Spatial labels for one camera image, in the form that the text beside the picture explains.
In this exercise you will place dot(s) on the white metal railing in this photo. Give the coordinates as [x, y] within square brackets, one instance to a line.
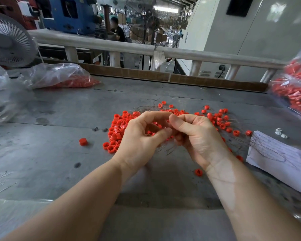
[115, 45]

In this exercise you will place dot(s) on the lone red ring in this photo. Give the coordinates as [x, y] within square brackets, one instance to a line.
[83, 141]

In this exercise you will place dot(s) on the person's right forearm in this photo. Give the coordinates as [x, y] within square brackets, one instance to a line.
[258, 200]

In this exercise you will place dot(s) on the large clear bag red pieces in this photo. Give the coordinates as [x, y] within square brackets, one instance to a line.
[292, 87]

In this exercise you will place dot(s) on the brown wooden board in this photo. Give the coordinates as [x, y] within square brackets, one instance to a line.
[140, 73]

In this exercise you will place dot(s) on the red industrial machine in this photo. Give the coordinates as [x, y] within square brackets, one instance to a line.
[7, 7]

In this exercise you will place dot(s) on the person's right hand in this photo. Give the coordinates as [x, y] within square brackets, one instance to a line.
[200, 140]

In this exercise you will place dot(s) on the clear bag with red pieces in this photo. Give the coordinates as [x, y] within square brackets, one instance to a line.
[55, 75]

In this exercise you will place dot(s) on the blue industrial machine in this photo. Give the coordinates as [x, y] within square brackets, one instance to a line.
[78, 17]

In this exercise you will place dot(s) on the pile of red plastic rings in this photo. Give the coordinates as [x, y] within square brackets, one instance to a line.
[121, 130]

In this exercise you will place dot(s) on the person's left hand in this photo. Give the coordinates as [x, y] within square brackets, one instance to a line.
[135, 143]

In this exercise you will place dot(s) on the person's left forearm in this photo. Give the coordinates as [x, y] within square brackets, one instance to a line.
[67, 205]

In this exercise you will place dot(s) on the large grey machine cabinet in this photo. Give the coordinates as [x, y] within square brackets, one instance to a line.
[273, 32]

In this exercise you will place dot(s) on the small clear plastic piece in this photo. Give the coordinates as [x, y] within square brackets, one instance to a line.
[278, 131]
[284, 136]

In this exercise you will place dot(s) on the black pedestal fan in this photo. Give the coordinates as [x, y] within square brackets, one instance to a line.
[151, 23]

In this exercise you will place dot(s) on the white desk fan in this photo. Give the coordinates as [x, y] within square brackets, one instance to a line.
[9, 41]

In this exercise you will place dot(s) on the white paper sheet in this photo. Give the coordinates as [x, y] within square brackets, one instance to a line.
[279, 163]

